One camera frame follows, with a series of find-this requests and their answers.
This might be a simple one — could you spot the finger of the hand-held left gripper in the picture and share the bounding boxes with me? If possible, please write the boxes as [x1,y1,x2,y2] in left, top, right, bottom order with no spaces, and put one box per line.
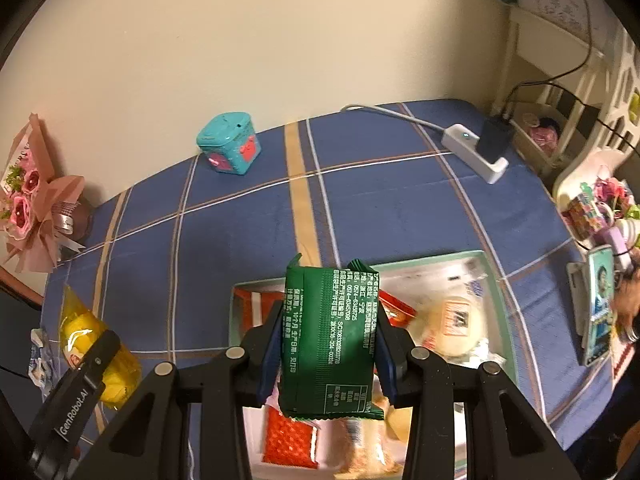
[75,331,122,387]

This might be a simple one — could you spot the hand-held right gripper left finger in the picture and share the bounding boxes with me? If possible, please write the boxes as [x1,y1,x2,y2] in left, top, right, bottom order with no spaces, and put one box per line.
[75,301,287,480]

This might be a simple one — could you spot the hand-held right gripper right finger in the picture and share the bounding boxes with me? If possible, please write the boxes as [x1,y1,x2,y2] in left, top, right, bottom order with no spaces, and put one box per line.
[374,304,581,480]

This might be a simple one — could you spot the red-brown snack packet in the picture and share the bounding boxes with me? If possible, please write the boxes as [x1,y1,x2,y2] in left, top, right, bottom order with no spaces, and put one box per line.
[234,287,281,348]

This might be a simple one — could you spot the small red snack packet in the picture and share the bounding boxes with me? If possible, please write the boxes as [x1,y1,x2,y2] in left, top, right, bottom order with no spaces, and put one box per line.
[378,289,417,328]

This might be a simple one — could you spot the plain round yellow pastry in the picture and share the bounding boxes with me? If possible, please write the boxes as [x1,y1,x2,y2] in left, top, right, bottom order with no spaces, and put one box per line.
[385,405,413,443]

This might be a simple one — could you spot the green snack packet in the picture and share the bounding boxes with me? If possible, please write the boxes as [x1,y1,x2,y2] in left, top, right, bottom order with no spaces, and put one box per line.
[277,254,386,421]

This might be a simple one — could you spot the round pastry with orange label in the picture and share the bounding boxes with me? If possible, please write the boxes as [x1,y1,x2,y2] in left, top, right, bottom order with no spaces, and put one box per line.
[407,280,506,366]

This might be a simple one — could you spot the red patterned snack packet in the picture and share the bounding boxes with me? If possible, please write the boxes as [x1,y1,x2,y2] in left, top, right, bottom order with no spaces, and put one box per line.
[261,405,321,471]

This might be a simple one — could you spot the long yellow snack packet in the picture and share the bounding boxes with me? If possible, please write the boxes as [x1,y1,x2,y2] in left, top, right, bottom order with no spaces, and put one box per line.
[332,417,406,478]

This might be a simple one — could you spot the white tray with teal rim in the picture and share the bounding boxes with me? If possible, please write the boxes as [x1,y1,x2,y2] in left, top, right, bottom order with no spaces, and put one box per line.
[230,250,518,480]

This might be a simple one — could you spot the white blue plastic wrapper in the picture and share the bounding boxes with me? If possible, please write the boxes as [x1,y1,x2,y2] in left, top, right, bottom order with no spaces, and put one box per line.
[27,327,53,388]

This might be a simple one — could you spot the dark wooden furniture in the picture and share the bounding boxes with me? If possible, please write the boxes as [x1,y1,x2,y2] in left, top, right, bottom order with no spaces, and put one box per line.
[0,265,46,411]

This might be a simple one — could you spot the pink flower bouquet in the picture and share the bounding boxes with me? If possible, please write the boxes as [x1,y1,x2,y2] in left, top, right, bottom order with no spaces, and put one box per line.
[0,112,96,275]

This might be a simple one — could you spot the blue plaid tablecloth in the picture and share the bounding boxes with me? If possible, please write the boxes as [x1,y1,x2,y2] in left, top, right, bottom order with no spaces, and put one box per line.
[40,99,616,480]

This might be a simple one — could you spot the white phone stand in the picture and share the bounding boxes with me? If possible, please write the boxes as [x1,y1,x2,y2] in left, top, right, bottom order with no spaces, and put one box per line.
[566,261,591,351]

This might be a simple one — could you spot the smartphone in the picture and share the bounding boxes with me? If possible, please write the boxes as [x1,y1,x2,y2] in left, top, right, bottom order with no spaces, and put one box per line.
[582,245,618,366]

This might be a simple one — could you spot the teal toy house box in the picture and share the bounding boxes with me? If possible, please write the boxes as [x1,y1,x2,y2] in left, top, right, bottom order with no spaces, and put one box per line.
[196,112,262,177]

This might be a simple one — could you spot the white power strip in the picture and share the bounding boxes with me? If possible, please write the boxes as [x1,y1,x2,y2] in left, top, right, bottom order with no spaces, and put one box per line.
[441,124,510,185]

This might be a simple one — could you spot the colourful patterned cup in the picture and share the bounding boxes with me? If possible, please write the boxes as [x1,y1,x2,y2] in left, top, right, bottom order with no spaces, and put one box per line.
[562,192,608,241]

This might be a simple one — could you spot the black charger adapter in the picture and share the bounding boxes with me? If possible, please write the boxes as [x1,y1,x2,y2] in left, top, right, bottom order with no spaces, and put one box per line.
[475,115,516,165]

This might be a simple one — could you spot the small pink artificial flowers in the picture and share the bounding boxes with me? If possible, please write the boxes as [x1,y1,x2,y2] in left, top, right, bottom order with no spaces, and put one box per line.
[595,175,636,206]

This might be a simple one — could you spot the white shelf rack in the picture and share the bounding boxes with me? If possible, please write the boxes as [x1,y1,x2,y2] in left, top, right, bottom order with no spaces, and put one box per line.
[492,0,640,196]

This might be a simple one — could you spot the white power cable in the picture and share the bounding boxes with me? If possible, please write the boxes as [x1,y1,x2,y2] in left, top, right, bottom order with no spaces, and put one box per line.
[341,102,446,136]

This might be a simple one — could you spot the black charger cable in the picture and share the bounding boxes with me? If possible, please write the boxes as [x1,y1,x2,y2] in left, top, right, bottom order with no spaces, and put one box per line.
[502,0,608,121]

